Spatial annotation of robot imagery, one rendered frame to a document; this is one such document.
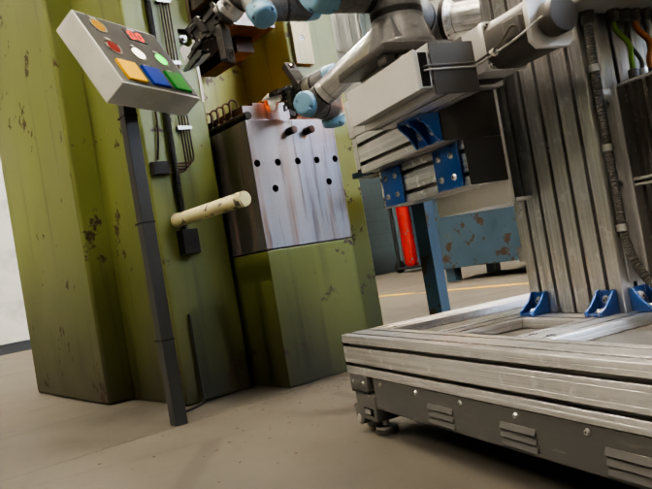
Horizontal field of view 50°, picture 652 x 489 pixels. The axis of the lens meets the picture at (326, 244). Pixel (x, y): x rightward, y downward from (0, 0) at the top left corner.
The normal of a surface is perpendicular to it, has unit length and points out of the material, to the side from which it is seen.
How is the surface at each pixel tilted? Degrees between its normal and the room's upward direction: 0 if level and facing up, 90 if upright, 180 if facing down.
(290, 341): 90
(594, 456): 90
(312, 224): 90
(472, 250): 90
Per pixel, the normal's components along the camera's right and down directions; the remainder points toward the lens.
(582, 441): -0.91, 0.15
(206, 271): 0.61, -0.11
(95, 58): -0.44, 0.06
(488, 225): -0.71, 0.11
